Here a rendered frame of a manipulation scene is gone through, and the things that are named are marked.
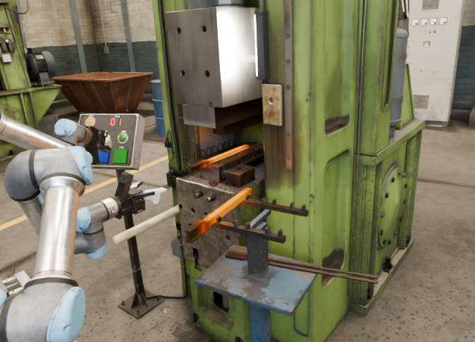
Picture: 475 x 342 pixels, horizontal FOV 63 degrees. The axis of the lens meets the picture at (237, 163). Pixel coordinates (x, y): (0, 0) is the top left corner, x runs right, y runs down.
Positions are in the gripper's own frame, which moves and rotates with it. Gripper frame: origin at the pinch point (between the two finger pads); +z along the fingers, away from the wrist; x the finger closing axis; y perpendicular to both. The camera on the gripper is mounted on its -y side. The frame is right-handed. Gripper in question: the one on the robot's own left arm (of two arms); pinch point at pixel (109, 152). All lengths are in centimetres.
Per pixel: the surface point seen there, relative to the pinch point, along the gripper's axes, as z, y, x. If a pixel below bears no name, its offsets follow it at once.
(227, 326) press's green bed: 42, -81, -54
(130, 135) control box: 10.3, 11.1, -3.9
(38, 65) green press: 312, 201, 342
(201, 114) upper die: -4.4, 17.4, -45.9
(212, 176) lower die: 9, -9, -50
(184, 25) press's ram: -21, 51, -41
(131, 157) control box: 10.4, -0.2, -6.2
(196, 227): -38, -33, -61
